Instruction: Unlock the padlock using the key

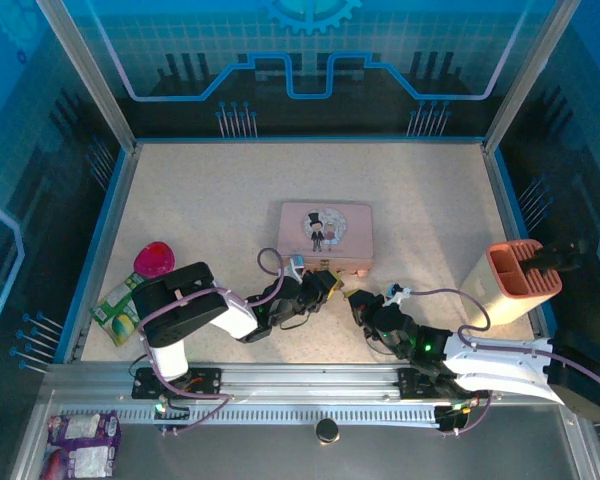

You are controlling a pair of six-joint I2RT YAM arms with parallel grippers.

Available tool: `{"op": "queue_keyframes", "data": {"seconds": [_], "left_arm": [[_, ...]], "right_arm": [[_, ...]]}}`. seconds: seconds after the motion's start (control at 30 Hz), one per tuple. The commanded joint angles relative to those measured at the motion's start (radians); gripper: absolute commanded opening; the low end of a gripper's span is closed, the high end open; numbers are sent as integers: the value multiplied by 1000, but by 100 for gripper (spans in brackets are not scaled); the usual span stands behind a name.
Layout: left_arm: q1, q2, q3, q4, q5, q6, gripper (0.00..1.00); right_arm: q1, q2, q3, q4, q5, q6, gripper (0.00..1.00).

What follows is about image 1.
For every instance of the purple snack bag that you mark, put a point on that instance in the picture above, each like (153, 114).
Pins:
(85, 445)

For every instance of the orange and cream knife block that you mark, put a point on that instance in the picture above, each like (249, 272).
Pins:
(510, 270)

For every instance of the pink lidded cup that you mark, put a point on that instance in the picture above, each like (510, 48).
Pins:
(154, 257)

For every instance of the aluminium frame post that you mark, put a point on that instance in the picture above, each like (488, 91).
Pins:
(80, 65)
(530, 70)

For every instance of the green snack bag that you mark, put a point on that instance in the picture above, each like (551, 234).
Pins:
(115, 312)

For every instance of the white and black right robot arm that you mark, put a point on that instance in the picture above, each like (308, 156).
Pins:
(500, 370)

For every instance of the black round knob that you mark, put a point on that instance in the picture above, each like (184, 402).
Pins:
(327, 431)

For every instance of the pink tin box couple print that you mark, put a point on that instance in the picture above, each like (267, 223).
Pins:
(350, 225)

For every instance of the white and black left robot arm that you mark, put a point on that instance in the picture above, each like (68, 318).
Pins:
(230, 315)

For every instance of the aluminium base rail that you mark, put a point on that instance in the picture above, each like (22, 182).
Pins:
(305, 382)

